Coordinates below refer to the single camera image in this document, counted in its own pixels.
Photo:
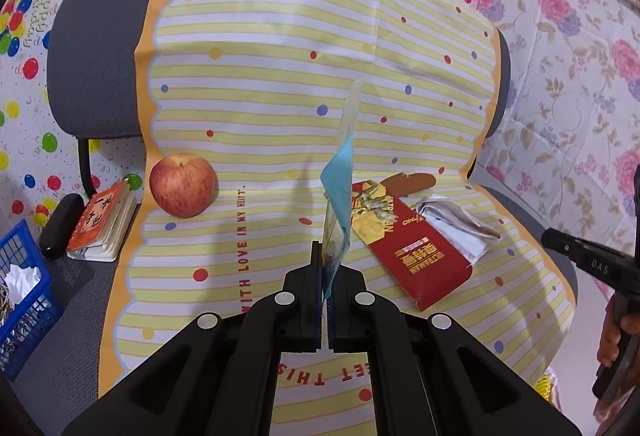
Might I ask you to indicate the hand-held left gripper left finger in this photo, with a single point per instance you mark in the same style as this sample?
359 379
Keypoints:
314 316

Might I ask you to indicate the yellow striped cloth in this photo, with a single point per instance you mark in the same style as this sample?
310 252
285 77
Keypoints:
250 65

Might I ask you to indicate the floral wall sheet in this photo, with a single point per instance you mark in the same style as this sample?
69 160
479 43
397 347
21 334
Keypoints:
575 65

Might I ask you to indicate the black case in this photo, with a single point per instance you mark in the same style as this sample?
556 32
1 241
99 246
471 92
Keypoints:
60 226

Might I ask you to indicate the crumpled silver wrapper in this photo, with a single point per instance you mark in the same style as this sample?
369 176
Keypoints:
450 216

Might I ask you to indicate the red apple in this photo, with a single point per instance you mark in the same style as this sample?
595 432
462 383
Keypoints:
182 186

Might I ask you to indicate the grey office chair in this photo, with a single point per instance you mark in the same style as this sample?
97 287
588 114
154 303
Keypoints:
100 40

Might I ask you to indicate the small orange book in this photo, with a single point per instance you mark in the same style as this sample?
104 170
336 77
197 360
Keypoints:
97 221

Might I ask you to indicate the person's right hand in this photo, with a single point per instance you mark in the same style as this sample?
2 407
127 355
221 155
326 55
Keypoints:
611 338

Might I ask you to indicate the red snack packet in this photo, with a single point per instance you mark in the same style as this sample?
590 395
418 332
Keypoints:
415 261

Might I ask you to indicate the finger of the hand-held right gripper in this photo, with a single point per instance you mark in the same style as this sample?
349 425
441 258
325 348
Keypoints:
562 246

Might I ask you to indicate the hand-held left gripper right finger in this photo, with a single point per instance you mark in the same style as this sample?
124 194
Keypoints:
336 321

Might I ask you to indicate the blue plastic basket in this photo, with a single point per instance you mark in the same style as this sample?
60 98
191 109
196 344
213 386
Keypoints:
30 331

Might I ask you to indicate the yellow foam fruit net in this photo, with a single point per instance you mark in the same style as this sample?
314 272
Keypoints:
547 386

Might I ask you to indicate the white crumpled tissue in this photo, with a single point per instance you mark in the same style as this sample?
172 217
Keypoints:
22 281

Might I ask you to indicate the blue yellow snack wrapper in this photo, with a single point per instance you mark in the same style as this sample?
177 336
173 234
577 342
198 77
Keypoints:
340 181

